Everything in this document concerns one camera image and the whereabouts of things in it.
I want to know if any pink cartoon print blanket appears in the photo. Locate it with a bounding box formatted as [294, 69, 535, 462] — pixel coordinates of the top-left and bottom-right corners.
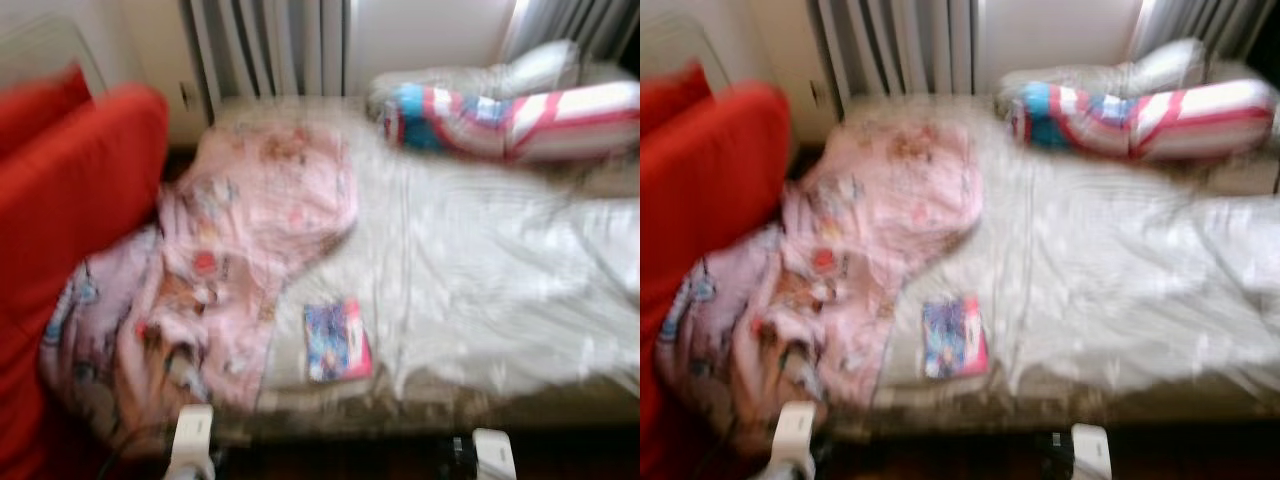
[40, 125, 359, 451]
[655, 125, 983, 451]

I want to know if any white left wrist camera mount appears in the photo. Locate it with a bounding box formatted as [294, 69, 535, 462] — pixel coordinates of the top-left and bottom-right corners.
[772, 402, 816, 480]
[170, 404, 216, 480]

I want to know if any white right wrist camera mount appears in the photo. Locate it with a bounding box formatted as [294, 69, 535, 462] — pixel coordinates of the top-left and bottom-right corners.
[1072, 424, 1113, 480]
[472, 428, 517, 480]

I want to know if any bed with grey floral sheet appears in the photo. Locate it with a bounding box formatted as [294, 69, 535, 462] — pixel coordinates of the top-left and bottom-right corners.
[830, 95, 1280, 431]
[200, 95, 641, 441]

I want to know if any grey pleated curtain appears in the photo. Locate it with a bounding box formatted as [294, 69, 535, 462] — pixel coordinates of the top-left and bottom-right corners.
[185, 0, 351, 111]
[810, 0, 981, 106]
[500, 0, 641, 66]
[1130, 0, 1280, 61]

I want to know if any red white blue bolster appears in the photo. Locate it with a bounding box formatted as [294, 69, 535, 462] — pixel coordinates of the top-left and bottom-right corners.
[1010, 78, 1273, 161]
[380, 80, 641, 163]

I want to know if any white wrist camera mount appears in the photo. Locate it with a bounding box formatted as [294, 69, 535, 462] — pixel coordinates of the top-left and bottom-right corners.
[170, 404, 216, 480]
[472, 428, 517, 480]
[772, 402, 816, 480]
[1072, 424, 1113, 480]

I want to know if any colourful comic book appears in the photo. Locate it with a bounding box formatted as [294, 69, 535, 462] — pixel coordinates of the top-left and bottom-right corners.
[303, 298, 374, 383]
[922, 296, 991, 379]

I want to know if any large red cushion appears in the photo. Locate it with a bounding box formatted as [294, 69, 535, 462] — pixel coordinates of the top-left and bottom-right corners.
[640, 80, 791, 480]
[0, 83, 171, 480]

